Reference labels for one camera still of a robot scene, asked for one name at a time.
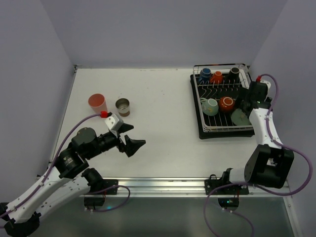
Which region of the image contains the pale green mug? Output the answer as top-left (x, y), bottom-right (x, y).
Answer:
top-left (231, 109), bottom-right (251, 126)
top-left (200, 98), bottom-right (219, 116)

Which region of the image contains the steel cup with cork base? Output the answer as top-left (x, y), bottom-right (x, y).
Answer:
top-left (115, 98), bottom-right (130, 117)

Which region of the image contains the pink plastic cup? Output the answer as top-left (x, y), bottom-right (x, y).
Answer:
top-left (88, 93), bottom-right (108, 113)

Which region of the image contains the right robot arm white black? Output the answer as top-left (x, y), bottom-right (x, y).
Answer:
top-left (221, 81), bottom-right (294, 189)

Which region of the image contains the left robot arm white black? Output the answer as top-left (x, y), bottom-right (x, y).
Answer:
top-left (0, 124), bottom-right (146, 237)

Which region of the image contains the red glazed round cup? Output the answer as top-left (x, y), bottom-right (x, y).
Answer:
top-left (219, 96), bottom-right (235, 113)

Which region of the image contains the black cup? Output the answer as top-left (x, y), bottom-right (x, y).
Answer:
top-left (227, 67), bottom-right (240, 81)

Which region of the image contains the black drip tray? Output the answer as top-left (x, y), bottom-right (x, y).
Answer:
top-left (190, 73), bottom-right (254, 140)

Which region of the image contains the orange cup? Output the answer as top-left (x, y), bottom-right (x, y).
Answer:
top-left (210, 71), bottom-right (224, 84)

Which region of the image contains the blue cup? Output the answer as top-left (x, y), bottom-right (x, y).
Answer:
top-left (198, 68), bottom-right (212, 82)

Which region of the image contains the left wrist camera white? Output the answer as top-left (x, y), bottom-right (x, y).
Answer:
top-left (101, 111), bottom-right (123, 132)

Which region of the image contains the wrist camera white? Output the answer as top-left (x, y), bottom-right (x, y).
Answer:
top-left (101, 111), bottom-right (123, 132)
top-left (256, 76), bottom-right (272, 91)

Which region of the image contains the wire dish rack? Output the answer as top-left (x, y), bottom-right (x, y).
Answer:
top-left (190, 63), bottom-right (254, 139)

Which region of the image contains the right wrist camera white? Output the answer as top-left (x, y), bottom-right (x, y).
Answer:
top-left (256, 76), bottom-right (272, 91)

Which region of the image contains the aluminium mounting rail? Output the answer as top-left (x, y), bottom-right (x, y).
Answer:
top-left (32, 175), bottom-right (292, 197)

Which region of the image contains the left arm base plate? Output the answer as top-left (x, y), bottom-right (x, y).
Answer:
top-left (87, 179), bottom-right (119, 195)

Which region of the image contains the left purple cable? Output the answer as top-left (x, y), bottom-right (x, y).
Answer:
top-left (0, 113), bottom-right (131, 229)

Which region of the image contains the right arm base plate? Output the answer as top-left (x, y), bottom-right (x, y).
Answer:
top-left (204, 171), bottom-right (249, 195)

